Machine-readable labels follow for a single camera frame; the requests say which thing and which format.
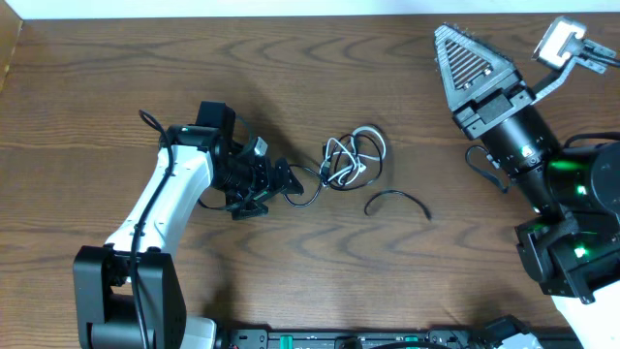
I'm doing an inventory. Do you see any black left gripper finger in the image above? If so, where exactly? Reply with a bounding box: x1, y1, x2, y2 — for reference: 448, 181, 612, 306
231, 201, 268, 221
274, 158, 304, 195

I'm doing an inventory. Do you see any white USB cable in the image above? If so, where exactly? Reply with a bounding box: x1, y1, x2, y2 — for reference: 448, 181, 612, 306
319, 124, 388, 188

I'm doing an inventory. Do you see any black USB cable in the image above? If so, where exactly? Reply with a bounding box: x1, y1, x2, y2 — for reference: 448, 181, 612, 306
362, 189, 433, 222
282, 133, 385, 208

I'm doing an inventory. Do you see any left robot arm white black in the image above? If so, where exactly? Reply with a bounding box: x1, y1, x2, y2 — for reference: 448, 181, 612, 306
73, 101, 304, 349

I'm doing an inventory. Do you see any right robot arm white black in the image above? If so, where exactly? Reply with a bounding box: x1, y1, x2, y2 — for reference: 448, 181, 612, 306
434, 16, 619, 348

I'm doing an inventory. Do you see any brown cardboard panel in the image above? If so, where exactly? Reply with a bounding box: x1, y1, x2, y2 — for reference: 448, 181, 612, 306
0, 0, 23, 88

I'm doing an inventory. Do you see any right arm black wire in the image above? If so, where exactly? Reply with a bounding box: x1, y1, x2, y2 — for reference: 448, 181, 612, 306
464, 144, 511, 194

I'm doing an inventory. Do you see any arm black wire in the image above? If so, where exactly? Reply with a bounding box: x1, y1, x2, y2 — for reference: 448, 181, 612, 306
129, 109, 175, 349
464, 144, 511, 194

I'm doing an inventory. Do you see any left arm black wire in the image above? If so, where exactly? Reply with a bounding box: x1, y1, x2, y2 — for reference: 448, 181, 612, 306
129, 109, 175, 349

